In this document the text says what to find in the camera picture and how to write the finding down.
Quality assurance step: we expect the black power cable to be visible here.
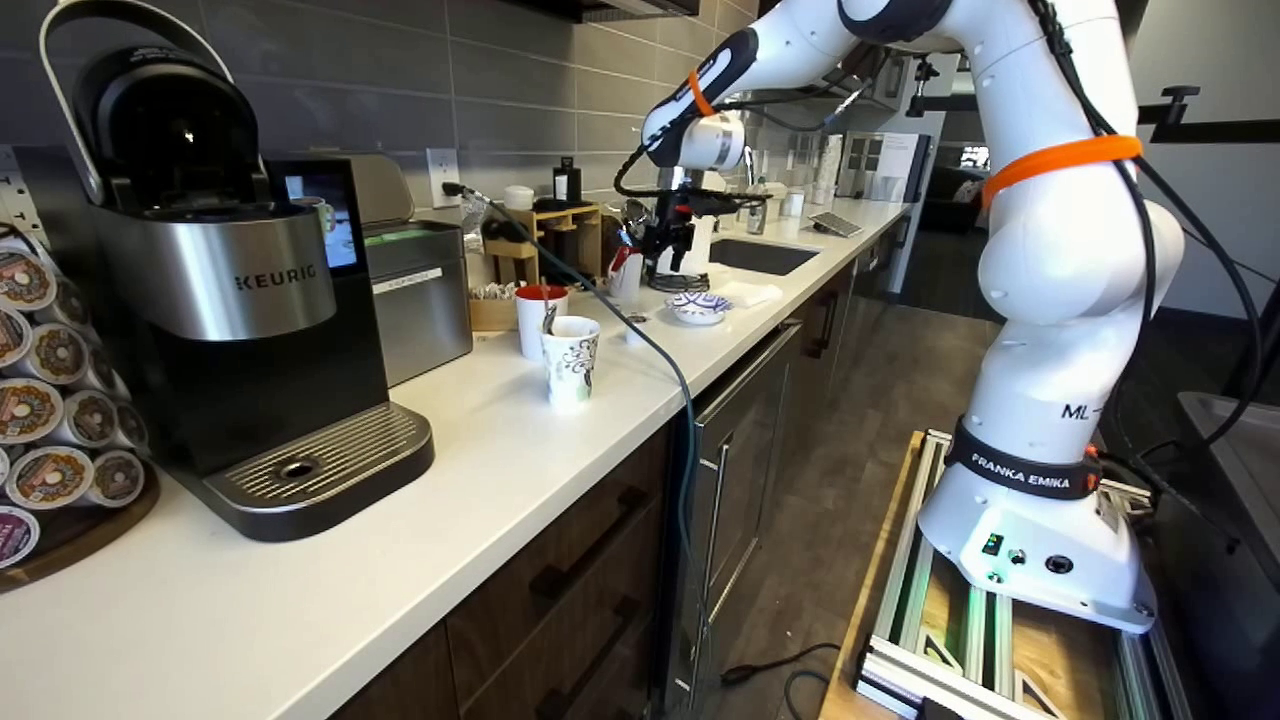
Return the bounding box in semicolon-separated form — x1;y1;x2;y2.
439;181;843;720

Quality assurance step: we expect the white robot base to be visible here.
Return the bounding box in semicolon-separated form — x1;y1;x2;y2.
921;427;1157;634

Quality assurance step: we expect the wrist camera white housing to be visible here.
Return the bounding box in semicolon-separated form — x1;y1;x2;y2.
681;110;750;168

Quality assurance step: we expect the white cup with utensils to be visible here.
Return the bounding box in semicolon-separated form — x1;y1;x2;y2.
607;251;644;312

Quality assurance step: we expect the white lid jar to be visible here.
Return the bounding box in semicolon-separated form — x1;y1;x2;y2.
504;183;537;210

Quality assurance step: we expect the patterned paper cup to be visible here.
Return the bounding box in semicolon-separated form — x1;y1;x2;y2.
544;317;602;409

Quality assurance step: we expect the black Keurig coffee maker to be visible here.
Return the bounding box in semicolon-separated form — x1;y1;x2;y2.
35;0;431;539

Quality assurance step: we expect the black cylinder container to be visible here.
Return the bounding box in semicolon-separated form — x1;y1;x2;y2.
554;155;581;202

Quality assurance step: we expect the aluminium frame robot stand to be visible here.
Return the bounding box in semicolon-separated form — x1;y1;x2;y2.
817;427;1197;720

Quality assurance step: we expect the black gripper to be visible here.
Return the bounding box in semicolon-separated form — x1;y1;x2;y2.
640;183;763;275

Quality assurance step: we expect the white wall outlet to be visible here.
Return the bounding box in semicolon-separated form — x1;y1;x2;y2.
424;146;459;207

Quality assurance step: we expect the white mug red interior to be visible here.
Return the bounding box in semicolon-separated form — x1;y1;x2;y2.
517;283;570;358

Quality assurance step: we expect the wooden condiment organizer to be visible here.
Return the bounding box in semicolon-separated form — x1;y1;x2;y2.
481;202;611;283

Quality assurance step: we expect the blue patterned paper plate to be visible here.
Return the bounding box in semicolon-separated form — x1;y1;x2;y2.
670;291;734;327

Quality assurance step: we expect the coffee pod carousel rack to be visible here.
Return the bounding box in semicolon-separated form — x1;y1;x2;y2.
0;146;155;591

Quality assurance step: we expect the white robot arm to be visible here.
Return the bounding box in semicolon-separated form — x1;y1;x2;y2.
640;0;1185;499

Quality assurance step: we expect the stainless steel box appliance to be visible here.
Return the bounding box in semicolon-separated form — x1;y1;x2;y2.
352;155;471;385

